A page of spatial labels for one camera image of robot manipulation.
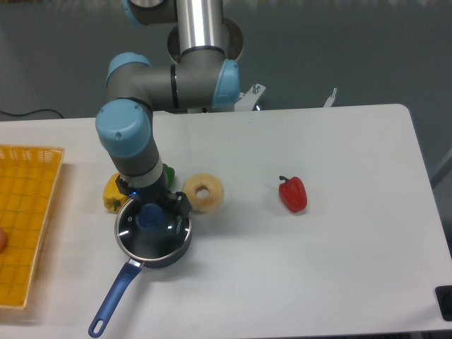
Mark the black device at table edge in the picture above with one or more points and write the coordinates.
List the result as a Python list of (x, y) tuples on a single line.
[(444, 298)]

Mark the dark blue saucepan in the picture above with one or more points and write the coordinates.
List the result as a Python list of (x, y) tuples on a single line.
[(125, 276)]

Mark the red bell pepper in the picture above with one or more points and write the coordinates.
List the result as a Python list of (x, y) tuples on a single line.
[(293, 194)]

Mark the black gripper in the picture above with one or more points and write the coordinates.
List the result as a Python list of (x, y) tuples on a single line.
[(176, 202)]

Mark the green bell pepper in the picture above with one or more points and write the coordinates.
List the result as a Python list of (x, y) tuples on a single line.
[(170, 174)]

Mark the yellow bell pepper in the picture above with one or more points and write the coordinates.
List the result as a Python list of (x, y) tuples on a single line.
[(113, 199)]

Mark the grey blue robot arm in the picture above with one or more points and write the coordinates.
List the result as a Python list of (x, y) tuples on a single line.
[(203, 78)]

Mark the beige donut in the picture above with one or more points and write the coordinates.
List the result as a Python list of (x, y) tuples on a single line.
[(204, 191)]

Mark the yellow plastic basket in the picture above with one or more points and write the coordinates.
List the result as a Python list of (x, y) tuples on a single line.
[(29, 175)]

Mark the white table frame bracket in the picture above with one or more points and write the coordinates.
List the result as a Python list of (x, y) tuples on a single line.
[(331, 99)]

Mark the orange object in basket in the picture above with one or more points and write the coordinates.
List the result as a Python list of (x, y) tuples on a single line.
[(3, 239)]

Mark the glass pot lid blue knob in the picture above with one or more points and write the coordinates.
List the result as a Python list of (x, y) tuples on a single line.
[(150, 233)]

